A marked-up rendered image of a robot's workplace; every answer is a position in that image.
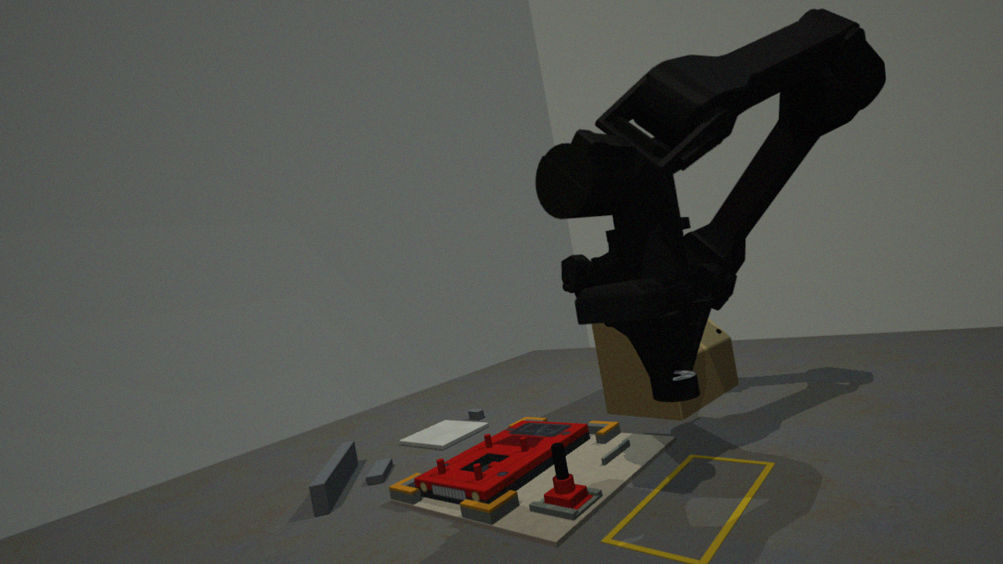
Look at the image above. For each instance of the white flat rectangular plate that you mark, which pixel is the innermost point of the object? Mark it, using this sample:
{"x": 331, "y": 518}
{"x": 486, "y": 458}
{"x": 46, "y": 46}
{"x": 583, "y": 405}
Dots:
{"x": 444, "y": 434}

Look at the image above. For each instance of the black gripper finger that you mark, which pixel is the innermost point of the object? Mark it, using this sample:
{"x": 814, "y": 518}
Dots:
{"x": 694, "y": 319}
{"x": 656, "y": 341}

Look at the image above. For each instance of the black wheel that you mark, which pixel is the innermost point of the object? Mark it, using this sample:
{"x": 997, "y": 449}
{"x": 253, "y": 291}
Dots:
{"x": 684, "y": 387}

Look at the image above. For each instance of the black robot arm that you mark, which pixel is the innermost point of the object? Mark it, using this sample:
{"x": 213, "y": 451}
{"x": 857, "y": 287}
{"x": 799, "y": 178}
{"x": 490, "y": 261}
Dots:
{"x": 825, "y": 72}

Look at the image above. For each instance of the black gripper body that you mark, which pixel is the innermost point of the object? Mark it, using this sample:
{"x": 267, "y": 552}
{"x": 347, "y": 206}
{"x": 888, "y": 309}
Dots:
{"x": 656, "y": 271}

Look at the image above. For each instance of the yellow rectangular outline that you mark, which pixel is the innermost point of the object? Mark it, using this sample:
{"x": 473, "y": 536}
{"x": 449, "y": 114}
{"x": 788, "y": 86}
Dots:
{"x": 707, "y": 557}

